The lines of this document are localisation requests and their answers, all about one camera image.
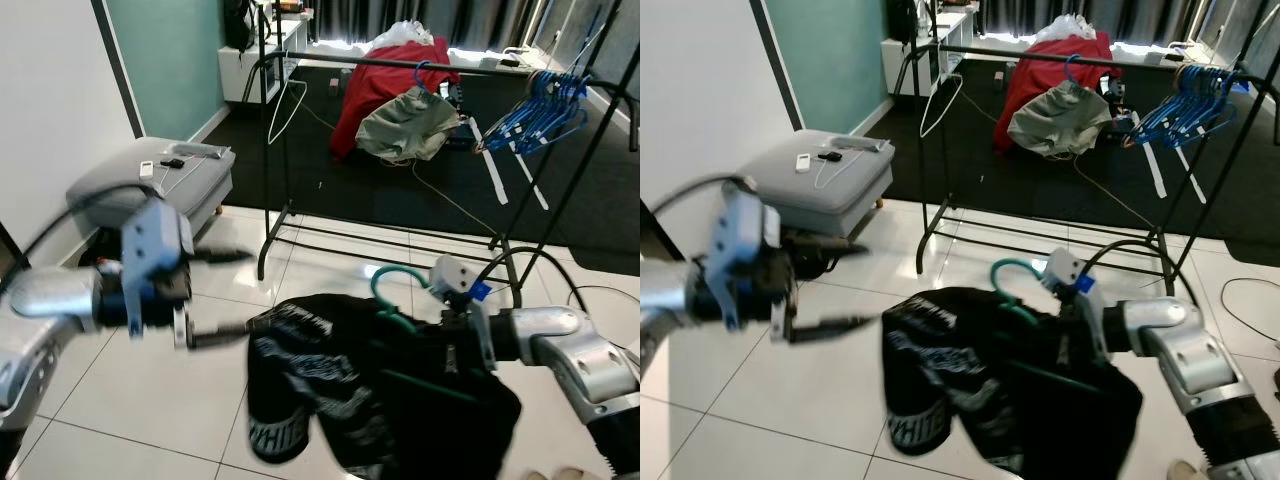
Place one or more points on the white cloth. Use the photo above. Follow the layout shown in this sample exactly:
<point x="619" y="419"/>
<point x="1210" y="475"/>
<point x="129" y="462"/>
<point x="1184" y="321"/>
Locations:
<point x="405" y="35"/>
<point x="1068" y="28"/>

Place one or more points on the black orange bag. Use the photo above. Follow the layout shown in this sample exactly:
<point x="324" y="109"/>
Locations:
<point x="825" y="262"/>
<point x="100" y="255"/>

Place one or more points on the black backpack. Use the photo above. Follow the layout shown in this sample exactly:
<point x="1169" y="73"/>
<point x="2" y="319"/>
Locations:
<point x="238" y="25"/>
<point x="902" y="20"/>

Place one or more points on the black shorts white print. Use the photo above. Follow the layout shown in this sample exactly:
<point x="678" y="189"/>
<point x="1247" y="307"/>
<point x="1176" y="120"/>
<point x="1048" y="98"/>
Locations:
<point x="420" y="420"/>
<point x="1050" y="420"/>

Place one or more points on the black key fob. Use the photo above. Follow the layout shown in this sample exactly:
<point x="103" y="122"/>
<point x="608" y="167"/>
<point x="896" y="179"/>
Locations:
<point x="172" y="162"/>
<point x="828" y="156"/>

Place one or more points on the grey remote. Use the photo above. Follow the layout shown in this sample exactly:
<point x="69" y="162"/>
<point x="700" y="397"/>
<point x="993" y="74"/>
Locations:
<point x="860" y="144"/>
<point x="200" y="151"/>

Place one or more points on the grey ottoman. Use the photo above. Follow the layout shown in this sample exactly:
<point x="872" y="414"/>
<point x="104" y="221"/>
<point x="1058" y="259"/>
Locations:
<point x="190" y="190"/>
<point x="830" y="190"/>

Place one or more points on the green plastic hanger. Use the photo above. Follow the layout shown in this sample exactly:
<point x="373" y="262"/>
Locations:
<point x="1015" y="263"/>
<point x="398" y="269"/>

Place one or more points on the white window bench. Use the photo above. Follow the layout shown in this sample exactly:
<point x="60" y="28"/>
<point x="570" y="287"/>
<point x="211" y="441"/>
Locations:
<point x="1150" y="48"/>
<point x="500" y="55"/>

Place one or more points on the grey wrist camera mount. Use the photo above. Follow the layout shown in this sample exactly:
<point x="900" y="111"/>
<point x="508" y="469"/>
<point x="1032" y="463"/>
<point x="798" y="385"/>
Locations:
<point x="740" y="230"/>
<point x="1062" y="268"/>
<point x="452" y="275"/>
<point x="155" y="240"/>

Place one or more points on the beige slipper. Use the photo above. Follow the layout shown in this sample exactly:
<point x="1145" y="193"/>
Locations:
<point x="540" y="475"/>
<point x="575" y="474"/>
<point x="1188" y="471"/>

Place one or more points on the white open shelf unit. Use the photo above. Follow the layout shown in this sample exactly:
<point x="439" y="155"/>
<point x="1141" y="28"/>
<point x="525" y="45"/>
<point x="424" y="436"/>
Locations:
<point x="900" y="65"/>
<point x="240" y="75"/>

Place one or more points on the white remote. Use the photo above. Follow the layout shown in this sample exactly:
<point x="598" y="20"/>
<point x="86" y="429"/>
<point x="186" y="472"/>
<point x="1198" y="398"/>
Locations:
<point x="147" y="168"/>
<point x="802" y="161"/>

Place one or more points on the black metal clothes rack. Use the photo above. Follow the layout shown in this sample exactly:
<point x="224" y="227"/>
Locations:
<point x="268" y="120"/>
<point x="937" y="170"/>

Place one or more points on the blue plastic hanger bunch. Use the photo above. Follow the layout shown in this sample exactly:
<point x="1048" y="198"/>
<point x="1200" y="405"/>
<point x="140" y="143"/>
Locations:
<point x="1190" y="105"/>
<point x="540" y="110"/>

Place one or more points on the blue hanger carrying shorts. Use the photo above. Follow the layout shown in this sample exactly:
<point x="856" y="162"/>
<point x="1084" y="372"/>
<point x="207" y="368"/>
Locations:
<point x="1066" y="70"/>
<point x="416" y="75"/>

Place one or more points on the dark curtain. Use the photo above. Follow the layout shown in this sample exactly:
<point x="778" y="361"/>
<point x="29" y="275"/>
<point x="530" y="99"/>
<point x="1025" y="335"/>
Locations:
<point x="1130" y="12"/>
<point x="470" y="15"/>

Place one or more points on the grey-green shorts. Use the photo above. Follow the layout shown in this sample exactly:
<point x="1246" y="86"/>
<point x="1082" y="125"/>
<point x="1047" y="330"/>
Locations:
<point x="410" y="125"/>
<point x="1060" y="120"/>

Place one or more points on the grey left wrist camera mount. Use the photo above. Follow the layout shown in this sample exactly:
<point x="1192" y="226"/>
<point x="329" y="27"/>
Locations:
<point x="740" y="230"/>
<point x="155" y="240"/>

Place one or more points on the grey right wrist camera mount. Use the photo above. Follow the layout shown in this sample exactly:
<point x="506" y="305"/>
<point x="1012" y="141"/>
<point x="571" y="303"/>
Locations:
<point x="1062" y="268"/>
<point x="452" y="275"/>

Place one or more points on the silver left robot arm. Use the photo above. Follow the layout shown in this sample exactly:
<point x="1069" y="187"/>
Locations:
<point x="670" y="300"/>
<point x="50" y="300"/>

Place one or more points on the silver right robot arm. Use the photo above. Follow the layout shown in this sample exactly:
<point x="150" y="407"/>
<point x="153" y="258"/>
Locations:
<point x="560" y="340"/>
<point x="1170" y="335"/>

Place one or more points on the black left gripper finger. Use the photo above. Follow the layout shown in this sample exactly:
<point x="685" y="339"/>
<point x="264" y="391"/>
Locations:
<point x="835" y="330"/>
<point x="220" y="338"/>
<point x="220" y="258"/>
<point x="830" y="243"/>

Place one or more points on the red cloth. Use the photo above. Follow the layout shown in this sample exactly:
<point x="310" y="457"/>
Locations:
<point x="1025" y="90"/>
<point x="365" y="95"/>

